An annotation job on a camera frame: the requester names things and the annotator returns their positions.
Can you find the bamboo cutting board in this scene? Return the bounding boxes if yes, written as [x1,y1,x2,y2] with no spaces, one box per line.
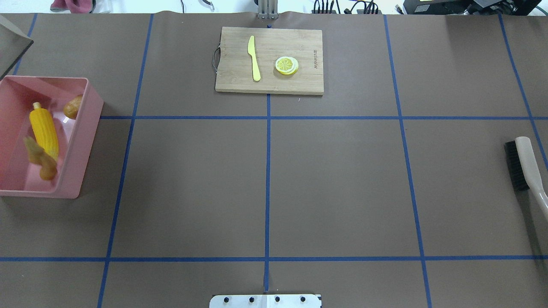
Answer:
[215,26,325,96]

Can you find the yellow toy corn cob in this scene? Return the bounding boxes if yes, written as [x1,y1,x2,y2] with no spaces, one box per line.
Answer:
[29,102,60,160]

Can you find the pink plastic bin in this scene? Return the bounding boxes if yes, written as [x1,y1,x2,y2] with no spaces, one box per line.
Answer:
[0,75,104,199]

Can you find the yellow toy knife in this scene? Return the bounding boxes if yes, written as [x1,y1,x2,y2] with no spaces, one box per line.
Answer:
[247,35,262,82]

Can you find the brown toy potato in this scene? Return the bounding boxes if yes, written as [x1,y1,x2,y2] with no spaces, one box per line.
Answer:
[63,95,83,120]

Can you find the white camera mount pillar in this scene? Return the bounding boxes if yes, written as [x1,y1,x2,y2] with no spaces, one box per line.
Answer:
[209,294,323,308]

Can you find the yellow toy lemon slice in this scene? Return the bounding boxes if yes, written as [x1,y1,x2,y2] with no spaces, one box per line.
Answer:
[274,56,299,75]

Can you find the tan toy ginger root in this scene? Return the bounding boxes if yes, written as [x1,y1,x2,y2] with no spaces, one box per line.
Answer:
[24,136,57,180]

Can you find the pink cloth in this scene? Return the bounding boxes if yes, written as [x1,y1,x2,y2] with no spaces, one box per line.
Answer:
[50,0,96,14]

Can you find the aluminium frame post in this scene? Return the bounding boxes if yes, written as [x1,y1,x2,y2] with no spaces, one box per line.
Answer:
[255,0,279,20]

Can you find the beige brush black bristles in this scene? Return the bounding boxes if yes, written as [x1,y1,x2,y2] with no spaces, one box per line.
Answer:
[503,136,548,219]

